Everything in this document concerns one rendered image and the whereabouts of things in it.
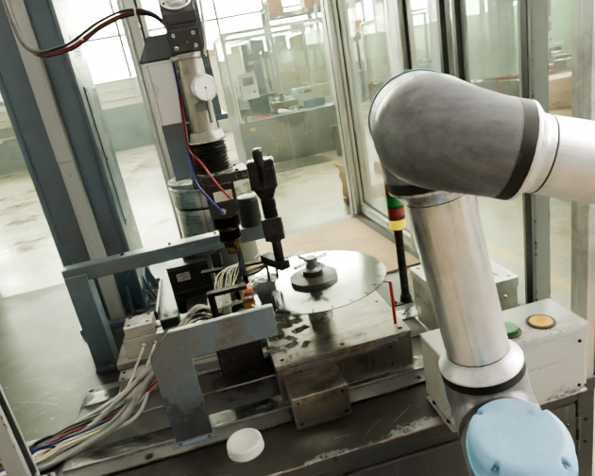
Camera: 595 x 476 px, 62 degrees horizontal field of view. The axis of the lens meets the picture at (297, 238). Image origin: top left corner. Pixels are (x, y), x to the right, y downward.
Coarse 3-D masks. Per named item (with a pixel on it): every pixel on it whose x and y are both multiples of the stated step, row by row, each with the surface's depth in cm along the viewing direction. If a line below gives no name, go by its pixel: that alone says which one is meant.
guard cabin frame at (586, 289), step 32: (128, 0) 182; (576, 0) 78; (128, 32) 185; (576, 32) 79; (448, 64) 124; (576, 64) 81; (576, 96) 82; (160, 128) 198; (352, 128) 212; (160, 160) 201; (352, 160) 216; (352, 192) 223; (384, 224) 195; (576, 224) 89; (576, 256) 91; (576, 288) 94
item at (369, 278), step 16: (304, 256) 129; (336, 256) 125; (352, 256) 123; (368, 256) 121; (272, 272) 123; (288, 272) 121; (352, 272) 114; (368, 272) 113; (384, 272) 111; (256, 288) 115; (272, 288) 114; (288, 288) 112; (320, 288) 109; (336, 288) 108; (352, 288) 106; (368, 288) 105; (256, 304) 107; (272, 304) 106; (288, 304) 105; (304, 304) 103; (320, 304) 102; (336, 304) 101
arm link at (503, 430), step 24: (480, 408) 62; (504, 408) 61; (528, 408) 60; (480, 432) 59; (504, 432) 58; (528, 432) 57; (552, 432) 57; (480, 456) 56; (504, 456) 55; (528, 456) 55; (552, 456) 54; (576, 456) 57
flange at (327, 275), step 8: (296, 272) 118; (304, 272) 113; (312, 272) 112; (320, 272) 113; (328, 272) 114; (336, 272) 114; (296, 280) 113; (304, 280) 112; (312, 280) 111; (320, 280) 110; (328, 280) 110; (304, 288) 110; (312, 288) 110
